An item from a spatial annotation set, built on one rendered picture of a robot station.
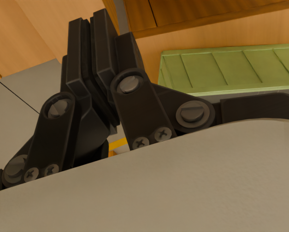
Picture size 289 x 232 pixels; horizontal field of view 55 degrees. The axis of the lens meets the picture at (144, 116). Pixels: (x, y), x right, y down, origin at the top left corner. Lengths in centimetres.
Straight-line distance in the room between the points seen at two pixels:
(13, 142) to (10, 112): 34
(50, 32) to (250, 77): 47
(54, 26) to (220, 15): 42
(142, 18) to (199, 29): 16
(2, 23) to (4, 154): 199
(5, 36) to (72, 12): 15
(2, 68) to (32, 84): 123
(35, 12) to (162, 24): 34
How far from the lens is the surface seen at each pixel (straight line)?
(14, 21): 61
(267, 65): 79
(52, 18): 57
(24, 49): 64
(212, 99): 85
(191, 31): 75
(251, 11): 81
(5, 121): 220
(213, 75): 71
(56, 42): 59
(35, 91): 195
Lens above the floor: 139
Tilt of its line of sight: 40 degrees down
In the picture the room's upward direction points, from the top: 169 degrees clockwise
